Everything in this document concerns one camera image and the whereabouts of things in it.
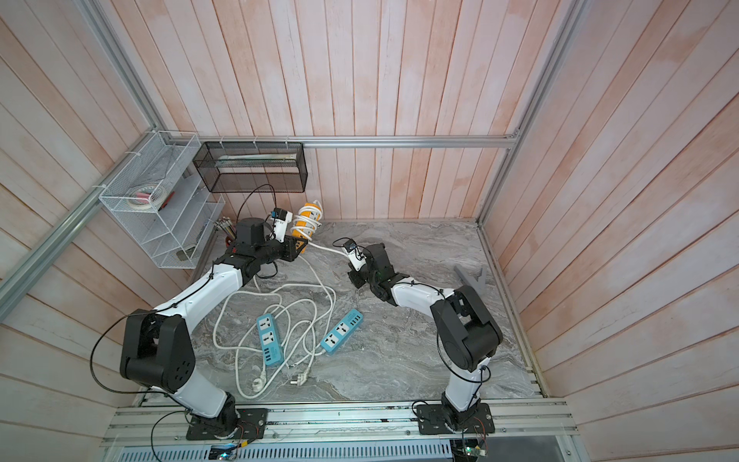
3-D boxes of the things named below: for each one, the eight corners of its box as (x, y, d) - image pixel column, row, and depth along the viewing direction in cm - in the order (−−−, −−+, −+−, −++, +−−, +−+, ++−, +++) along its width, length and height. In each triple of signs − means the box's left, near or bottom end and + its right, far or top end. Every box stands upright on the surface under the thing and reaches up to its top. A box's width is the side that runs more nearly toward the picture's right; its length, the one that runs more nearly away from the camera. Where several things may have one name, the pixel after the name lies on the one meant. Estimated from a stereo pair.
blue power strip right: (318, 346, 88) (317, 343, 86) (354, 310, 96) (354, 307, 94) (329, 357, 86) (328, 354, 84) (365, 319, 94) (365, 316, 92)
